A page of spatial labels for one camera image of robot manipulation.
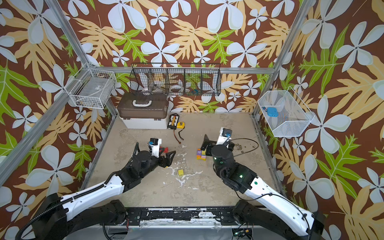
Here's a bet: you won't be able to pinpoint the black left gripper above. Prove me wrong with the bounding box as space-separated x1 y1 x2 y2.
139 146 176 180

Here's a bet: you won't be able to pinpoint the yellow-green small cube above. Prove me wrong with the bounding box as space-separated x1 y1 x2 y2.
178 169 184 177

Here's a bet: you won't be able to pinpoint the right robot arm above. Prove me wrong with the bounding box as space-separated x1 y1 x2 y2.
201 135 325 240

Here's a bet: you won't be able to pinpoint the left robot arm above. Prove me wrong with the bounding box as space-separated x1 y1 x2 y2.
15 144 176 240

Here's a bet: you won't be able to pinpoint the red wooden arch block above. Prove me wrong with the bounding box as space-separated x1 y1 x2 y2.
159 147 169 154

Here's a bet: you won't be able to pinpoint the yellow tape measure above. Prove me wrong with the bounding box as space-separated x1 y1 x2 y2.
177 122 185 129

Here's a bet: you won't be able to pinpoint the black charging board yellow connectors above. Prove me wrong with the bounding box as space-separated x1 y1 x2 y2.
167 114 179 130

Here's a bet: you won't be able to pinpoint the brown lid white toolbox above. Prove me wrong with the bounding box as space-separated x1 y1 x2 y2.
117 93 169 130

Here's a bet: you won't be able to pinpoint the blue object in basket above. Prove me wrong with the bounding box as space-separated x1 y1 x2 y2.
267 107 279 118

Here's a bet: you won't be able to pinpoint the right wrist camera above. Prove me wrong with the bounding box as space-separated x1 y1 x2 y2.
216 128 233 146

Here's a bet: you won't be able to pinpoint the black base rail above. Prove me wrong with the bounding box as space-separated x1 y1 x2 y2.
126 206 240 227

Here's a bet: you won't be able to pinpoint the black wire wall basket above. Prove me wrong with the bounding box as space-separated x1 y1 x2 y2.
129 63 222 96

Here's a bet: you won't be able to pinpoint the white wire basket right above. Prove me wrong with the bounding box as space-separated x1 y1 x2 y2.
258 87 315 138

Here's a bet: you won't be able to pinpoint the white wire basket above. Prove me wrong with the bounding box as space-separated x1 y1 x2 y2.
258 87 315 138
65 64 117 109

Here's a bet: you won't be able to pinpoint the white wire basket left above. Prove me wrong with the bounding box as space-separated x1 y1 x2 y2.
65 64 117 109

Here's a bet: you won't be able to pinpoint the aluminium corner frame post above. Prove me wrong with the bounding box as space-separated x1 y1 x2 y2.
251 0 316 116

